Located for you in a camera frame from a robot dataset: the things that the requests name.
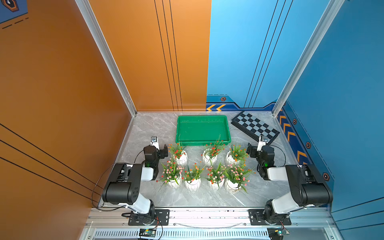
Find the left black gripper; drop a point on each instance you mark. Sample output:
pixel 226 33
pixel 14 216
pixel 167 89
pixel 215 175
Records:
pixel 163 151

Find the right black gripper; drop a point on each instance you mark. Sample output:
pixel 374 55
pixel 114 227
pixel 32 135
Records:
pixel 251 151

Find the orange flower pot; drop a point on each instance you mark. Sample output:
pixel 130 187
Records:
pixel 236 156
pixel 192 177

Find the red flower pot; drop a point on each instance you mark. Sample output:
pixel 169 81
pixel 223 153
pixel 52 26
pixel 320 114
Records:
pixel 212 151
pixel 178 155
pixel 216 176

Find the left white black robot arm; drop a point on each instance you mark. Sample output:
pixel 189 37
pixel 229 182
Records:
pixel 123 185

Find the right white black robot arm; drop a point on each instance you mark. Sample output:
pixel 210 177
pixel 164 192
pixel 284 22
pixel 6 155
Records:
pixel 307 188

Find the green plastic storage tray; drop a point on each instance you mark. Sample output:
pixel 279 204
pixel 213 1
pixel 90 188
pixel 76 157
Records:
pixel 202 130

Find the pink flower pot front left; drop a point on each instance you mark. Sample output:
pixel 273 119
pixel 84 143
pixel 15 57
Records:
pixel 171 174

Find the pink flower pot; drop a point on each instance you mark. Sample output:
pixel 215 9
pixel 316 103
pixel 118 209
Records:
pixel 237 177
pixel 171 174

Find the black white chessboard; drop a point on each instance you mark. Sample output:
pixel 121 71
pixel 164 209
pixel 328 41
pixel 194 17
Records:
pixel 254 127

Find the pink flower pot front right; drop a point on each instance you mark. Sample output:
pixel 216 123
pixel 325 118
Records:
pixel 237 177

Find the left green circuit board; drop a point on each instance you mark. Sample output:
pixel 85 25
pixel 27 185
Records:
pixel 148 234

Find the green circuit board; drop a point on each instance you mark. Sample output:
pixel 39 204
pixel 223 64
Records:
pixel 277 234
pixel 148 234

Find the right green circuit board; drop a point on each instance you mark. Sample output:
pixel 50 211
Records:
pixel 277 234

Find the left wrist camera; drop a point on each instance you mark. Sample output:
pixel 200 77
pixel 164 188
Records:
pixel 155 143

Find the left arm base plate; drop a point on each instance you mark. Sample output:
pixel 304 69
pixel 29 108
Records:
pixel 152 218

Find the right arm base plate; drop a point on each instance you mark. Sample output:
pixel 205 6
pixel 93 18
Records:
pixel 259 217

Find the aluminium front rail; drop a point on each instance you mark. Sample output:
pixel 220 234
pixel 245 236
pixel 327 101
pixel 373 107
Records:
pixel 213 217

